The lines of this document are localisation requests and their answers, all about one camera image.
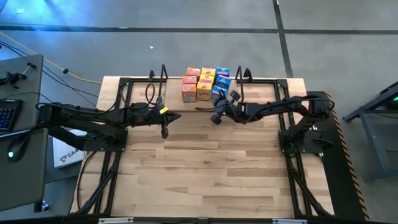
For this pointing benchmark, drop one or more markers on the black device green light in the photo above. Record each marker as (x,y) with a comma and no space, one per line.
(392,101)

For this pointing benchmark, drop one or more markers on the dark blue metal stand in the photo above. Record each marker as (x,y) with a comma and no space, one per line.
(377,155)

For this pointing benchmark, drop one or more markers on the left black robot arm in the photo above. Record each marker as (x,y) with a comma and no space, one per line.
(77,116)

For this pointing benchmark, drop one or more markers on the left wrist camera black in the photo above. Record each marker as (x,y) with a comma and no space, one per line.
(164,132)

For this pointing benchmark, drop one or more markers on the white printed cardboard box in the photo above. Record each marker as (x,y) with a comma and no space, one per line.
(66,157)

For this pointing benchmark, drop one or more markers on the desk caster wheel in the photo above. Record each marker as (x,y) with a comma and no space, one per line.
(44,206)

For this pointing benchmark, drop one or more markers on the orange cereal box pink side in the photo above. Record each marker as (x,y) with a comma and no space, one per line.
(189,80)
(193,71)
(189,93)

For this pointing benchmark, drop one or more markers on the black aluminium table frame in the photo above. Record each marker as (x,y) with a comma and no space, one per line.
(123,81)

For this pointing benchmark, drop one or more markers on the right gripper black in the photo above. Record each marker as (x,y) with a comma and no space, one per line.
(233,110)

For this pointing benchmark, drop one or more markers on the dark grey desk top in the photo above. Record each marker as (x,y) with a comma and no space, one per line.
(21,180)
(28,87)

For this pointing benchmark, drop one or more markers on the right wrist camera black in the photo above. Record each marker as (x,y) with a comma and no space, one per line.
(216,119)

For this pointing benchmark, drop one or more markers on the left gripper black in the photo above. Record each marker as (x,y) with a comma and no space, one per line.
(146,115)

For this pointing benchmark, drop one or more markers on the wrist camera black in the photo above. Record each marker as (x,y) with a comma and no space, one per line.
(164,132)
(216,119)

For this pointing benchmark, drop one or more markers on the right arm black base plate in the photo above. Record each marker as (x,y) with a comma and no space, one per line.
(314,147)

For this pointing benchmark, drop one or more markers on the black mat hazard stripe edge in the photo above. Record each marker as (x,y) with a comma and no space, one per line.
(335,174)

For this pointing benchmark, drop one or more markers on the black metal shelf bracket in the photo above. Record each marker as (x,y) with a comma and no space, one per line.
(163,73)
(239,74)

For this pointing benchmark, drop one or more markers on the small black triangular bracket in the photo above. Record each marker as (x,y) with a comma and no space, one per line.
(151,75)
(248,73)

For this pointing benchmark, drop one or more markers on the yellow tag on left gripper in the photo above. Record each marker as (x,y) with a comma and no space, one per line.
(163,110)

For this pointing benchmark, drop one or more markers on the black computer mouse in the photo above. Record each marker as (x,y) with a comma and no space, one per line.
(17,148)

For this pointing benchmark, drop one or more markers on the yellow Pops cereal box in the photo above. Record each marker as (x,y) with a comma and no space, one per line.
(208,71)
(204,91)
(206,78)

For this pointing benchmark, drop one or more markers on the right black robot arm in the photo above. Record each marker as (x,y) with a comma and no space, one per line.
(295,107)

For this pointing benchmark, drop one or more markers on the black backlit keyboard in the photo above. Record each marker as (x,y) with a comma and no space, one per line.
(7,113)

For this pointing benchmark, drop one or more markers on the white metal table bracket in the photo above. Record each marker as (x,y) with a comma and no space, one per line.
(115,220)
(289,221)

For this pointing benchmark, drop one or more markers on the blue cereal box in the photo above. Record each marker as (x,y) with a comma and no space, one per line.
(223,82)
(222,71)
(215,90)

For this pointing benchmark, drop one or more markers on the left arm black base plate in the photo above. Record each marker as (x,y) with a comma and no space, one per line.
(102,146)

